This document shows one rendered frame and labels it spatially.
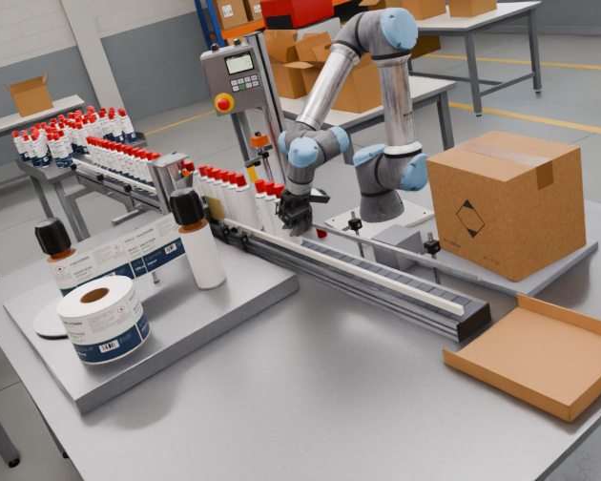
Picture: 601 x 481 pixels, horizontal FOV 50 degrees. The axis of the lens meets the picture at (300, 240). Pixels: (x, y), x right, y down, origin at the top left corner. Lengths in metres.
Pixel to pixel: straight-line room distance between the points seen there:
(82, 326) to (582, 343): 1.16
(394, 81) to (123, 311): 0.99
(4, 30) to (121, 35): 1.47
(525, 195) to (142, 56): 8.40
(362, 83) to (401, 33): 1.81
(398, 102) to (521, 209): 0.55
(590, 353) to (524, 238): 0.34
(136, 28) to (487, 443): 8.81
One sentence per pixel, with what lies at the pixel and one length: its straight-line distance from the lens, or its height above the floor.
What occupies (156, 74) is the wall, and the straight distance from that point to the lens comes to 9.72.
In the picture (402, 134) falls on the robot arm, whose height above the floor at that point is 1.14.
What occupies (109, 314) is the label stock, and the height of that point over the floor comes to 1.00.
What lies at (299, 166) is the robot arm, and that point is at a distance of 1.70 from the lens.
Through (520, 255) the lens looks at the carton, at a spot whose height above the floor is 0.92.
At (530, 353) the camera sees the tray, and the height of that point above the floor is 0.83.
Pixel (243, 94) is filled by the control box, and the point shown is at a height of 1.33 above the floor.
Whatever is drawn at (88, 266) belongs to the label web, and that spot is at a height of 1.02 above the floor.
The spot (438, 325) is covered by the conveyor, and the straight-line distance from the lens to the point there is 1.54.
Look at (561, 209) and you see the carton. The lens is 1.70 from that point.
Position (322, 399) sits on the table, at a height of 0.83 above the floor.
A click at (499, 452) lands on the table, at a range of 1.25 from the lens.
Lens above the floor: 1.71
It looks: 24 degrees down
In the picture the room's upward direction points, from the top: 15 degrees counter-clockwise
